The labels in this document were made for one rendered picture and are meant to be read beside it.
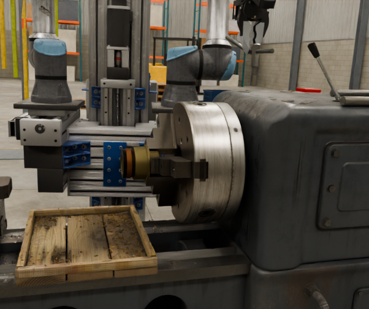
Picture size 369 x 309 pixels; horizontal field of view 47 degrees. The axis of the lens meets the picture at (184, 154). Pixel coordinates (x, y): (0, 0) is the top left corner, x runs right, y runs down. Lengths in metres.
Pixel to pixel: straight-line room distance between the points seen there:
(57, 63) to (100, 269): 0.90
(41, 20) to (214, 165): 1.07
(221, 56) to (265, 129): 0.72
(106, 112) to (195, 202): 0.84
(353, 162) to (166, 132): 0.47
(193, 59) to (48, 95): 0.55
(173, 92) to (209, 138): 0.67
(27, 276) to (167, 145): 0.45
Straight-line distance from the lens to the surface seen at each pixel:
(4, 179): 1.17
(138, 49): 1.79
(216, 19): 1.68
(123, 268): 0.97
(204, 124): 0.98
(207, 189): 0.97
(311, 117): 0.97
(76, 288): 0.99
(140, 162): 1.03
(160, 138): 1.09
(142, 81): 1.79
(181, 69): 1.61
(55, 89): 1.64
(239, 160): 0.98
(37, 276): 0.96
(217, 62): 1.63
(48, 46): 1.64
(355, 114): 1.03
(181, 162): 0.95
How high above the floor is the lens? 1.34
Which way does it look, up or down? 13 degrees down
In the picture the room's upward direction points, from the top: 3 degrees clockwise
